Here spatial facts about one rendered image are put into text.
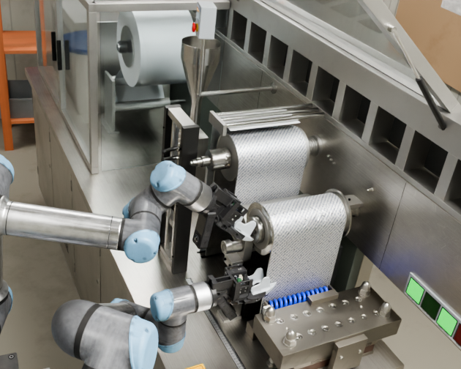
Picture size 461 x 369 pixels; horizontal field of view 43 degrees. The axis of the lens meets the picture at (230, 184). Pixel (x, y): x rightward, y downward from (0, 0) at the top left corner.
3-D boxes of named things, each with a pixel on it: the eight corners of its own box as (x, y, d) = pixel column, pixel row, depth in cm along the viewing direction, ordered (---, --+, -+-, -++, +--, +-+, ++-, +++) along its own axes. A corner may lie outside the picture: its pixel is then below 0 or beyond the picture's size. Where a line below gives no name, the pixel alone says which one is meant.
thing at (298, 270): (260, 304, 169) (270, 253, 160) (328, 286, 179) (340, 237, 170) (262, 304, 169) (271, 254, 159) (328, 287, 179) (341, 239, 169)
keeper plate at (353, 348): (326, 370, 165) (334, 343, 159) (355, 360, 169) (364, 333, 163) (331, 376, 163) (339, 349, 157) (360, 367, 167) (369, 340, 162)
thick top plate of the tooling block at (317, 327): (252, 329, 167) (255, 314, 164) (364, 298, 184) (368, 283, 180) (279, 372, 155) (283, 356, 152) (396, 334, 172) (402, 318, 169)
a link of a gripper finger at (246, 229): (268, 232, 157) (245, 216, 152) (253, 248, 158) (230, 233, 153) (263, 226, 160) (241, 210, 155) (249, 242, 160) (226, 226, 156)
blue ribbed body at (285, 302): (263, 307, 170) (265, 298, 168) (325, 291, 179) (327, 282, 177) (269, 315, 167) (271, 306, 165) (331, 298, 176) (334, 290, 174)
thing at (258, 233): (261, 233, 155) (253, 248, 161) (268, 232, 156) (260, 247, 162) (250, 211, 159) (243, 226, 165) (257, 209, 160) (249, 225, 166)
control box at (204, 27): (189, 31, 187) (192, 0, 182) (209, 32, 188) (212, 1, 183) (193, 39, 181) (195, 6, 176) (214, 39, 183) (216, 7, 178)
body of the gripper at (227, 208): (251, 212, 152) (222, 192, 144) (229, 236, 153) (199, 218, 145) (238, 196, 158) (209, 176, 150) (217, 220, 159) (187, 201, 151)
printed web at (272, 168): (205, 255, 204) (219, 124, 177) (263, 242, 214) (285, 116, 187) (256, 333, 175) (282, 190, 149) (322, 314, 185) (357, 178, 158)
